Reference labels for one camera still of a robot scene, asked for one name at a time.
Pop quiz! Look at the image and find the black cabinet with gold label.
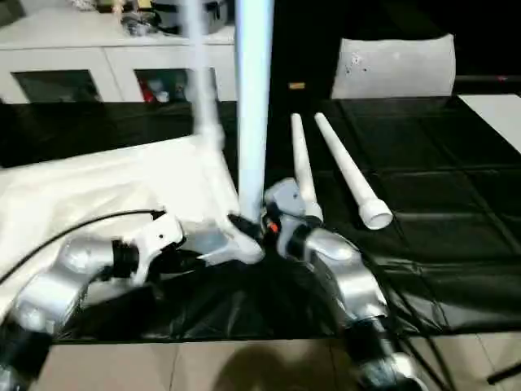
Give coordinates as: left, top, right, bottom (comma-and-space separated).
234, 0, 347, 102

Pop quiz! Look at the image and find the white flat board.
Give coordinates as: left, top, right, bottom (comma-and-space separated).
458, 93, 521, 154

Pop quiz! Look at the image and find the black bundle in plastic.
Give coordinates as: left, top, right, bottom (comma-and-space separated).
121, 11, 156, 37

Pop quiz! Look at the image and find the black table mat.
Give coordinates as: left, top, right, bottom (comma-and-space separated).
0, 95, 521, 341

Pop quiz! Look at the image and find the white plastic table top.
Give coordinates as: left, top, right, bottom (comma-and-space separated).
0, 132, 265, 327

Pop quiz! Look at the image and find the grey round bag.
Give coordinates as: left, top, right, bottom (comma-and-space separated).
154, 0, 224, 36

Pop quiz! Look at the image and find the white sideboard cabinet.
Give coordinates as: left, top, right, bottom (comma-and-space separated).
0, 7, 239, 105

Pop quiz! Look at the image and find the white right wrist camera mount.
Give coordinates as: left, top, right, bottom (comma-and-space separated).
263, 178, 310, 229

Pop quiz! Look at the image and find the black stand leg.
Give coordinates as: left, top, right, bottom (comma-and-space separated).
488, 364, 521, 384

